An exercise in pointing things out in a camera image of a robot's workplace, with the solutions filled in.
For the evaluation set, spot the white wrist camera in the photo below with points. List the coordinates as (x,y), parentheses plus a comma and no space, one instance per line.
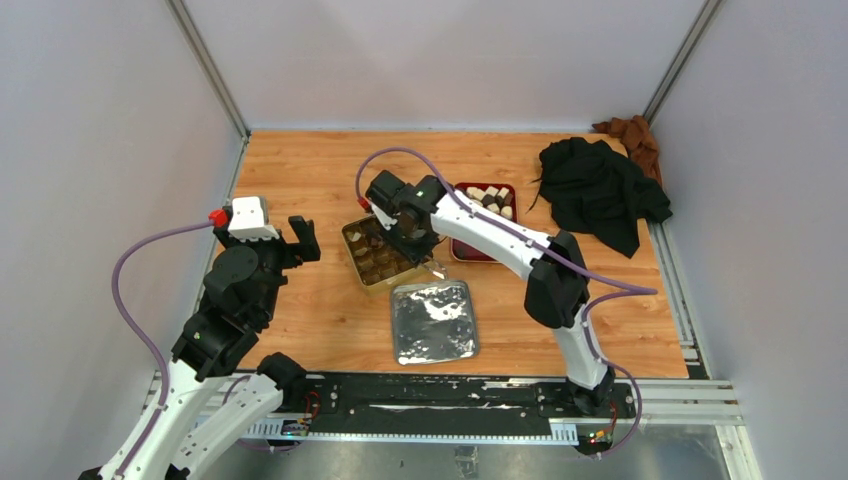
(247,219)
(384,194)

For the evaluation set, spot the gold chocolate tin box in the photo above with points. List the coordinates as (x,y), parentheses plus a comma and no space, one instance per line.
(378,267)

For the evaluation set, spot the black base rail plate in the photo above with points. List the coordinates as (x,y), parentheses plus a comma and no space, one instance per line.
(446,406)

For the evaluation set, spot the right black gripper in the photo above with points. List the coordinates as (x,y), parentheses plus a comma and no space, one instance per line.
(412,254)

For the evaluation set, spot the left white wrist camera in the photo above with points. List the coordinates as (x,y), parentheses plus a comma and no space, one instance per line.
(247,219)

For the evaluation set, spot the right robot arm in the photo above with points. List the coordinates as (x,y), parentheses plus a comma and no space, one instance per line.
(414,218)

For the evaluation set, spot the brown cloth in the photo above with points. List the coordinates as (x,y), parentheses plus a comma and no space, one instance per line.
(639,142)

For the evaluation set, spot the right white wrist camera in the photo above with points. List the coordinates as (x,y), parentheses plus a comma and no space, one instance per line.
(384,194)

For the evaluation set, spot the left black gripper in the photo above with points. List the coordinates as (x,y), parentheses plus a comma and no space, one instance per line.
(306,249)

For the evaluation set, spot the silver tin lid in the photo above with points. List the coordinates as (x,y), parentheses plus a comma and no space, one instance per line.
(433,323)

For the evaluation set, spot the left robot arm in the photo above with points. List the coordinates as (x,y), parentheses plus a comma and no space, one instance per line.
(237,304)

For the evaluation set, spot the black cloth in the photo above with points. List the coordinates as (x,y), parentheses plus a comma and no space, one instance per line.
(592,189)

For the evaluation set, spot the metal tongs black tips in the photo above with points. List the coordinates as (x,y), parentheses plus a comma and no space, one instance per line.
(436,269)

